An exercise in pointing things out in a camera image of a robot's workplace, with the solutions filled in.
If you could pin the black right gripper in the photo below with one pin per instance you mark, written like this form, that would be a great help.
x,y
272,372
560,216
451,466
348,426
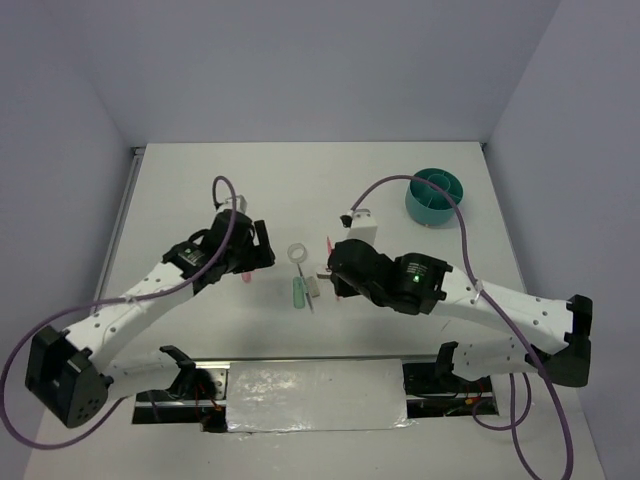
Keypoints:
x,y
341,287

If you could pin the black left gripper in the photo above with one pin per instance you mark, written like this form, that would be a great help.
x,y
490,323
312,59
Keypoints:
x,y
258,256

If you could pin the pink pen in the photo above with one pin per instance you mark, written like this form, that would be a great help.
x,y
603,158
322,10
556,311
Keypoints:
x,y
329,246

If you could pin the thin purple pen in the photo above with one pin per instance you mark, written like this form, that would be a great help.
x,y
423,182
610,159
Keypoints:
x,y
305,287

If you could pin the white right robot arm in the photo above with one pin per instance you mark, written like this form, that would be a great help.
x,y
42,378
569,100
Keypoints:
x,y
551,337

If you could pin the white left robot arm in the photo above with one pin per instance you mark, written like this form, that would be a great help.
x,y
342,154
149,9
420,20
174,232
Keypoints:
x,y
75,372

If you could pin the pink white stapler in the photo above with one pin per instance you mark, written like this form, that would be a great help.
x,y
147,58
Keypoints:
x,y
323,273

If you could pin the clear tape roll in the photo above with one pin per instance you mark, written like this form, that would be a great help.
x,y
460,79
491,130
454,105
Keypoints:
x,y
297,253

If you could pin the green glue stick tube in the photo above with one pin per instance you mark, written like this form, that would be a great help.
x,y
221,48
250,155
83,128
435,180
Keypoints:
x,y
298,293

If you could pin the grey eraser block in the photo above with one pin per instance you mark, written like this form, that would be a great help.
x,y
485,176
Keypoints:
x,y
312,287

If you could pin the teal round divided container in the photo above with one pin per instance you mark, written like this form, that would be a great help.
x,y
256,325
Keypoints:
x,y
426,205

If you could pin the silver foil cover plate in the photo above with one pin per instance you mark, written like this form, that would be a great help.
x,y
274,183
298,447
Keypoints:
x,y
310,396

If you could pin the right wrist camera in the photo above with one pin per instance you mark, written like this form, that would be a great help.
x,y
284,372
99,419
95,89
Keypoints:
x,y
360,225

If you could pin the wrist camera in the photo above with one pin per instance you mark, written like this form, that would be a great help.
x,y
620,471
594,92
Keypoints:
x,y
360,225
238,202

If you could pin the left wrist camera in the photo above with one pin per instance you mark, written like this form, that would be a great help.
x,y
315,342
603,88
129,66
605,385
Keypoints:
x,y
238,202

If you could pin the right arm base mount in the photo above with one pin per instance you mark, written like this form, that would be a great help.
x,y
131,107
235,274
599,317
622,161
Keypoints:
x,y
433,391

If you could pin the aluminium table edge rail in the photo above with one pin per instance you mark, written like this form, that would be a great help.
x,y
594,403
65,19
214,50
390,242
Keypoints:
x,y
136,161

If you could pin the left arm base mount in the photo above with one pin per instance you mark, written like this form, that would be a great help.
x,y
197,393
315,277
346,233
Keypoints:
x,y
192,395

